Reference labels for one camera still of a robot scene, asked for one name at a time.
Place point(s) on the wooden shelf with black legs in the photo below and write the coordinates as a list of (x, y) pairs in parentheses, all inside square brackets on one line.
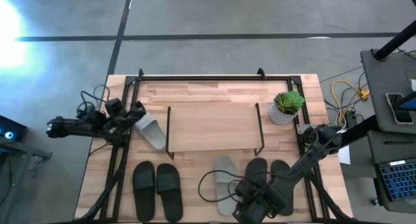
[(214, 126)]

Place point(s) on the grey cart top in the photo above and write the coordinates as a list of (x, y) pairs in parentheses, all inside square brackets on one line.
[(380, 84)]

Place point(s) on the black smartphone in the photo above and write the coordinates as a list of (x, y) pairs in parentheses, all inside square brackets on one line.
[(399, 115)]

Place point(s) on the grey metal stand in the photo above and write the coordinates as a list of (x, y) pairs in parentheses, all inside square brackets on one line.
[(26, 149)]

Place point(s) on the black metal pole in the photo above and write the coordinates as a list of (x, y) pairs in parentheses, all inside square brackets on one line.
[(393, 42), (360, 130)]

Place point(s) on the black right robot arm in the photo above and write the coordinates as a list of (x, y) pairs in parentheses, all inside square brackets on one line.
[(305, 162)]

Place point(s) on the grey slide sandal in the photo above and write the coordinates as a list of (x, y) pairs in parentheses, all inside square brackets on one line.
[(222, 167), (152, 133)]

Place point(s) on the green plant in patterned pot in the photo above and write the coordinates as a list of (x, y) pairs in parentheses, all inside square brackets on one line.
[(286, 104)]

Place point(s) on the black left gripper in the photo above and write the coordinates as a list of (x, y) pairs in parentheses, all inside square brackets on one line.
[(120, 130)]

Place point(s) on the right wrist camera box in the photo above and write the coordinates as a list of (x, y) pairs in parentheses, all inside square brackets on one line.
[(247, 190)]

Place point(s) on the grey metal mounting plate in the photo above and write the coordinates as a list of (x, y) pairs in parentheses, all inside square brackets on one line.
[(302, 129)]

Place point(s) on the white paper sheet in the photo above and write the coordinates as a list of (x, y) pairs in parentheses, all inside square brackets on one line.
[(344, 156)]

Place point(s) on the black device with blue light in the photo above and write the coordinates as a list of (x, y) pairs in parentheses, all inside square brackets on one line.
[(13, 128)]

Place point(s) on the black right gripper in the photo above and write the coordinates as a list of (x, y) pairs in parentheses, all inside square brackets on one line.
[(250, 214)]

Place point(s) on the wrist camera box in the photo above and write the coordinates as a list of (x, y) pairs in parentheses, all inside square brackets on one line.
[(113, 107), (247, 190)]

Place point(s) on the black frame clamp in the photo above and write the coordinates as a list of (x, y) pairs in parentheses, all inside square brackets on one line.
[(261, 73), (140, 73)]

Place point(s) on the grey cart tray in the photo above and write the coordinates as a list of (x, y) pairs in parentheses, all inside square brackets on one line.
[(390, 149)]

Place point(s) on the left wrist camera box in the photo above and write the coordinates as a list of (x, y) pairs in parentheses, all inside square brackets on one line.
[(113, 107)]

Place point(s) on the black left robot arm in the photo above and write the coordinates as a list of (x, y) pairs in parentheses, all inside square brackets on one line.
[(74, 126)]

